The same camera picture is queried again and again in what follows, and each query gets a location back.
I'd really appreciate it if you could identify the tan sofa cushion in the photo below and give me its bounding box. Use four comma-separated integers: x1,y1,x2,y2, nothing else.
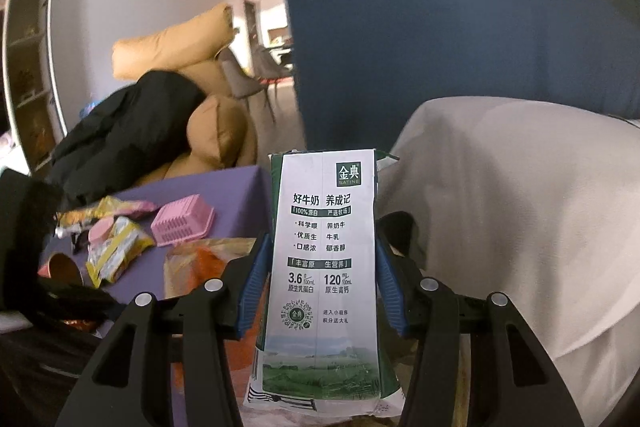
111,3,236,82

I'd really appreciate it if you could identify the yellow pink flat packet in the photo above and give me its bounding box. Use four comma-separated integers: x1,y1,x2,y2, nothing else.
57,196,158,228

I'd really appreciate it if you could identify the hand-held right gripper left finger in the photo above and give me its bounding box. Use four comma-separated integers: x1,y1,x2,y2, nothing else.
54,231,275,427

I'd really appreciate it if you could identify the orange clear plastic packet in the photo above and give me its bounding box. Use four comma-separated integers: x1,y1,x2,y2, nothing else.
164,237,257,300

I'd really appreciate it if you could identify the yellow crumpled snack packet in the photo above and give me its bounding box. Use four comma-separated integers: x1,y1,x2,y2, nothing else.
86,217,156,290

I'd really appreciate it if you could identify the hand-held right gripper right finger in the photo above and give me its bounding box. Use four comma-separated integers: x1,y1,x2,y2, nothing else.
375,212,586,427

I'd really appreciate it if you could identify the brown paper cup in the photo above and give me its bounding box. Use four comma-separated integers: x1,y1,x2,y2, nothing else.
39,253,86,290

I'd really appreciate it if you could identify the blue fabric backdrop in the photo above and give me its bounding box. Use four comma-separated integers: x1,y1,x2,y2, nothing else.
276,0,640,155

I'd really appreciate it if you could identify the light grey cloth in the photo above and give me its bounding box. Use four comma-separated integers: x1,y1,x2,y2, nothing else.
385,96,640,360

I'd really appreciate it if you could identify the black jacket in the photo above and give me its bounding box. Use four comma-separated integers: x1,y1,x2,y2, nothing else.
47,69,207,210

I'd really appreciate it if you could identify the grey dining chair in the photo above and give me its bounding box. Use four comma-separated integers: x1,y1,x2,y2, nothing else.
218,47,277,124

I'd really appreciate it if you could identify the white shelf unit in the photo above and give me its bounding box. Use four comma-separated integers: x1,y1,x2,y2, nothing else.
0,0,70,178

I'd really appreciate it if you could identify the purple table mat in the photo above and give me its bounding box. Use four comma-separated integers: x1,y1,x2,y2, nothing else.
37,164,276,308

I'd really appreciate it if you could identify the pink slotted plastic basket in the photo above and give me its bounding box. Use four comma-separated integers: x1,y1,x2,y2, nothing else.
150,195,217,248

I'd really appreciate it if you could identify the white green milk carton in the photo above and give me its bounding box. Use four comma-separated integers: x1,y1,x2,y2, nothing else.
243,149,407,418

